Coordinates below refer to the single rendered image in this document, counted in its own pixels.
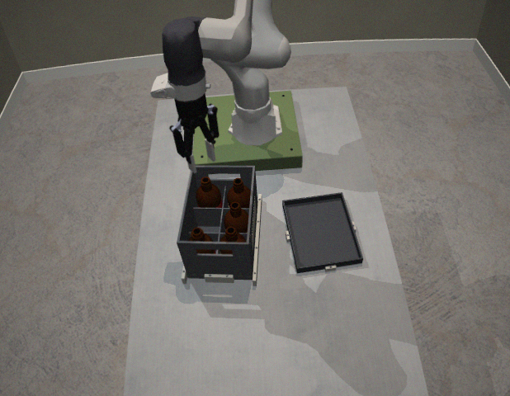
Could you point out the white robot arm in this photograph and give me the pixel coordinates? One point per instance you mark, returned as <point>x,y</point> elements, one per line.
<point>247,41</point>

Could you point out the grey divided crate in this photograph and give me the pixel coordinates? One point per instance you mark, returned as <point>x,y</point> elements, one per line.
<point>211,221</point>

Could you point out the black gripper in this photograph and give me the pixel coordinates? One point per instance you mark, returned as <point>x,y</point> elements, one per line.
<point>189,109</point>

